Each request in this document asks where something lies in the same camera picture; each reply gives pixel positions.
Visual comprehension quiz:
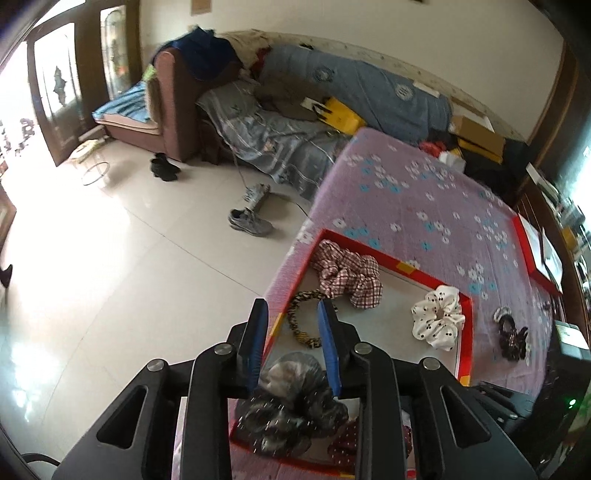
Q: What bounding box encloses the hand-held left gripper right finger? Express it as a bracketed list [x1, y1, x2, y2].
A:
[317, 299, 539, 480]

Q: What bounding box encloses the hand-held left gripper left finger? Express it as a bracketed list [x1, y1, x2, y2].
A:
[53, 298, 269, 480]

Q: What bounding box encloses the leopard print hair tie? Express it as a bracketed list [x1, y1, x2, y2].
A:
[286, 290, 340, 348]

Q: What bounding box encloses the red plaid scrunchie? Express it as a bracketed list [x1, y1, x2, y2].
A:
[310, 240, 384, 310]

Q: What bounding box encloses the red shallow box tray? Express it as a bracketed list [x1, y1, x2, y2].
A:
[228, 228, 475, 476]

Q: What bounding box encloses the dark sheer scrunchie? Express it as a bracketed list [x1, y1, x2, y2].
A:
[235, 352, 349, 457]

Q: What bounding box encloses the dark red dotted scrunchie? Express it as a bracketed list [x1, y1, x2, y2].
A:
[328, 413, 411, 472]

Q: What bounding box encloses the white polka dot scrunchie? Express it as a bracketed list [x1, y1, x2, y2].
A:
[411, 285, 466, 352]

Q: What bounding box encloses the black hair claw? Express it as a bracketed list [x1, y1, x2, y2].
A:
[499, 323, 530, 361]

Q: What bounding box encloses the grey sneaker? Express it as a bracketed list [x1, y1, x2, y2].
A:
[242, 183, 271, 210]
[228, 208, 274, 237]

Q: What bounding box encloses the red flat box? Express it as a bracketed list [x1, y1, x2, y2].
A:
[512, 213, 565, 296]

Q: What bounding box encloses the grey blue sofa cover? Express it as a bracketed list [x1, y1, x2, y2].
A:
[196, 85, 352, 199]

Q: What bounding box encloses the wooden cabinet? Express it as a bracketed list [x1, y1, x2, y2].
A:
[512, 161, 591, 324]

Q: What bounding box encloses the yellow bag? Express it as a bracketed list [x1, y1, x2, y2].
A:
[300, 96, 368, 136]

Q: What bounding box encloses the beige clothing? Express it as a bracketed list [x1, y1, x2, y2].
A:
[231, 30, 324, 121]

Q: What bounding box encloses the brown sofa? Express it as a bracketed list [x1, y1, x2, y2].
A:
[92, 46, 222, 162]

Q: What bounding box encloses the cardboard box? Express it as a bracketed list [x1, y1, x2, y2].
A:
[450, 115, 506, 164]

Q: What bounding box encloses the small round stool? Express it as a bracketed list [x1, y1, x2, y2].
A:
[69, 138, 112, 186]

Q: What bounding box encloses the black bag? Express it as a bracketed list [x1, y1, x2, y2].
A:
[480, 138, 532, 204]

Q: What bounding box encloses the blue quilt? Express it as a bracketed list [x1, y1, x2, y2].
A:
[259, 44, 453, 134]

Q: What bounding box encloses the wooden glass door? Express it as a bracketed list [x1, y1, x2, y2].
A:
[25, 0, 141, 167]

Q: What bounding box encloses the blue clothing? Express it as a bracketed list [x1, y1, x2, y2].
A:
[173, 28, 241, 81]

